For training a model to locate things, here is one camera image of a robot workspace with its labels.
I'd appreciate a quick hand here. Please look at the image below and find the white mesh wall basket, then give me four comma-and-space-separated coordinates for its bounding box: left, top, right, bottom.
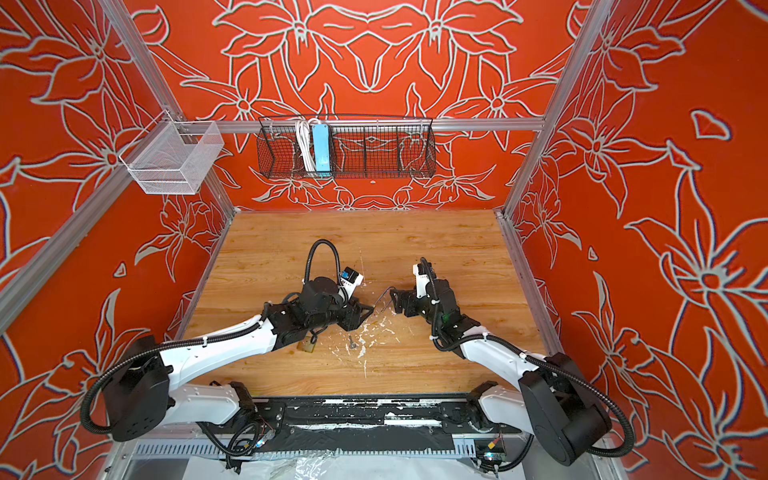
121, 120, 224, 195

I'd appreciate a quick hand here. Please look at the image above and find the white cable bundle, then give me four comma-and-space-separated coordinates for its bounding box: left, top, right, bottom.
293, 118, 318, 174

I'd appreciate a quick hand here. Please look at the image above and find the light blue box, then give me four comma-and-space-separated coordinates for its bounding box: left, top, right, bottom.
312, 123, 331, 177

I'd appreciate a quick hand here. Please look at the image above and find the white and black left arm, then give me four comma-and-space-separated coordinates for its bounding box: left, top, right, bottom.
79, 255, 374, 442

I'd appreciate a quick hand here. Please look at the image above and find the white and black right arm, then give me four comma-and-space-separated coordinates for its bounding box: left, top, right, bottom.
390, 259, 637, 466

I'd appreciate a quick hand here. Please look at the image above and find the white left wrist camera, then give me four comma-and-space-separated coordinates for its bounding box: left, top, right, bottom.
340, 267, 364, 297

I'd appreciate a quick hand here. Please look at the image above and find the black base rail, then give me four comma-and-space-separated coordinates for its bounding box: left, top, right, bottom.
254, 394, 526, 457

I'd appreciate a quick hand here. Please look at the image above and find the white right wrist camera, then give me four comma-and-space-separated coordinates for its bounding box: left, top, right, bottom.
413, 259, 437, 299

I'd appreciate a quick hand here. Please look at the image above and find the black wire wall basket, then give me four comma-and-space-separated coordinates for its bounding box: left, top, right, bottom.
256, 115, 437, 180

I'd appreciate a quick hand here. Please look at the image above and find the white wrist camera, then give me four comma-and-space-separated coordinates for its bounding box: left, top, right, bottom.
340, 267, 364, 297
413, 259, 437, 299

